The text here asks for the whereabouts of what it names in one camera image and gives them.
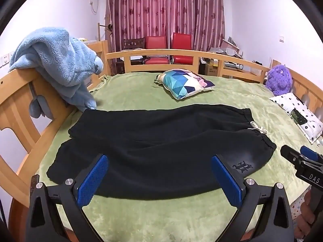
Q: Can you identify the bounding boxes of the black pants with white stripe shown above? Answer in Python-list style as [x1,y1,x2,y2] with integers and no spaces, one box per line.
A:
[47,104,276,200]

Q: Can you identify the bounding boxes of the white black-flower pillow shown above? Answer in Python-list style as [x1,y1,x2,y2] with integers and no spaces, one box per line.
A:
[270,92,322,144]

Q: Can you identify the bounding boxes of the dark green folded cloth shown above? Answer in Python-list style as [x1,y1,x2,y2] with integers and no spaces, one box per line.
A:
[291,109,308,125]

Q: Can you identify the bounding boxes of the purple plush monster toy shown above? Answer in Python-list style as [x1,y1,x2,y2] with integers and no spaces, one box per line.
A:
[265,65,292,96]

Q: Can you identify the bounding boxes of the geometric blue patterned cushion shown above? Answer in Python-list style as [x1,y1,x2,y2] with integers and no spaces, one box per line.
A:
[154,69,215,100]

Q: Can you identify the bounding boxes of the light blue fleece blanket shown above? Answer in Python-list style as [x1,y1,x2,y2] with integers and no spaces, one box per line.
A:
[9,27,104,112]

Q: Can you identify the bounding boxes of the dark wooden chair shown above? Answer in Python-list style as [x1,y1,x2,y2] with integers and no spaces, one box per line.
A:
[122,38,145,65]

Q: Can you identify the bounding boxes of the wooden bed frame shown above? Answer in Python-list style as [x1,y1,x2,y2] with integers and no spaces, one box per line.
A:
[0,40,323,242]

